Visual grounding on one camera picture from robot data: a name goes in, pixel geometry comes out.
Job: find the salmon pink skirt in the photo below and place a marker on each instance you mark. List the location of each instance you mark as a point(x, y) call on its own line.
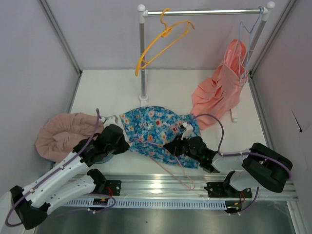
point(219, 93)

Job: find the blue floral garment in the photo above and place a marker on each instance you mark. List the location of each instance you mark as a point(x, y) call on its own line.
point(155, 124)

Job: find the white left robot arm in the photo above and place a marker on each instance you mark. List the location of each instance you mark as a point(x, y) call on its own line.
point(71, 178)

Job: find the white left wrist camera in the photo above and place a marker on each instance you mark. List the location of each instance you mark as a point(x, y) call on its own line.
point(112, 120)

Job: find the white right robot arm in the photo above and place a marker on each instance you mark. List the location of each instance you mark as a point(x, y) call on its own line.
point(254, 167)

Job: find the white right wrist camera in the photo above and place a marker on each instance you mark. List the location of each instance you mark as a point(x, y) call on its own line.
point(188, 130)

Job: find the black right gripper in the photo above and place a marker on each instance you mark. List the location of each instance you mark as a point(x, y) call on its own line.
point(174, 146)

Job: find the dusty pink pleated garment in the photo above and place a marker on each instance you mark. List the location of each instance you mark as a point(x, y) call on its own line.
point(57, 138)

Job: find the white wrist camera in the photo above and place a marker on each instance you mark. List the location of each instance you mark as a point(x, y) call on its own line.
point(188, 130)
point(112, 120)

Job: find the white slotted cable duct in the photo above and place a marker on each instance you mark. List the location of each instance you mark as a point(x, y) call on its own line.
point(202, 204)

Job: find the white and silver clothes rack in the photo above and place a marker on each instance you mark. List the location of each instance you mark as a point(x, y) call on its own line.
point(254, 34)

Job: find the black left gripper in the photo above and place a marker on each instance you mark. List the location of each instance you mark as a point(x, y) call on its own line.
point(124, 146)

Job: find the aluminium mounting rail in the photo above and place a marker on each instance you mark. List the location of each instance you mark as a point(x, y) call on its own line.
point(160, 186)

